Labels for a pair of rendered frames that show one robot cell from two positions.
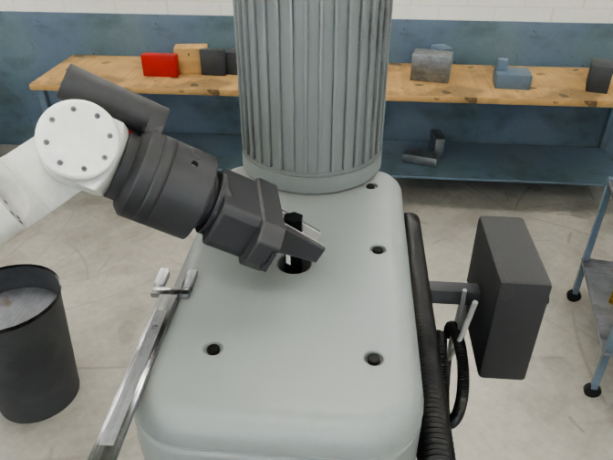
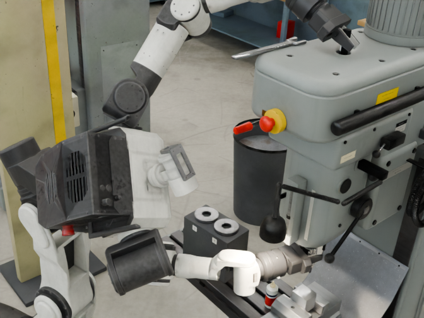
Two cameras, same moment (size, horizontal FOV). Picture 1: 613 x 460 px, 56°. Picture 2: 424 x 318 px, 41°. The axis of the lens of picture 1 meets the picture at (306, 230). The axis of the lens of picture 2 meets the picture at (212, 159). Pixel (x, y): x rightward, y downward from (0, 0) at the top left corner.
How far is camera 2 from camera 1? 1.01 m
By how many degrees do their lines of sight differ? 37
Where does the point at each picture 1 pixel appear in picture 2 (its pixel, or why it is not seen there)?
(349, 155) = (405, 28)
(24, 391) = (250, 197)
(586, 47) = not seen: outside the picture
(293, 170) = (376, 27)
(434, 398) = (361, 113)
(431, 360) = (375, 108)
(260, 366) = (298, 62)
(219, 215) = (315, 13)
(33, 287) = not seen: hidden behind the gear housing
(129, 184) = not seen: outside the picture
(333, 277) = (352, 58)
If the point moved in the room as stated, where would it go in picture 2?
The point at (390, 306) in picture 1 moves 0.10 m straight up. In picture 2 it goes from (361, 69) to (369, 28)
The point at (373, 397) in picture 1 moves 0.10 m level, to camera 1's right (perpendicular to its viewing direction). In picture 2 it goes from (322, 77) to (361, 91)
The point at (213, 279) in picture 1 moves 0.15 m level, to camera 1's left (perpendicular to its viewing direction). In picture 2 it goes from (310, 45) to (265, 31)
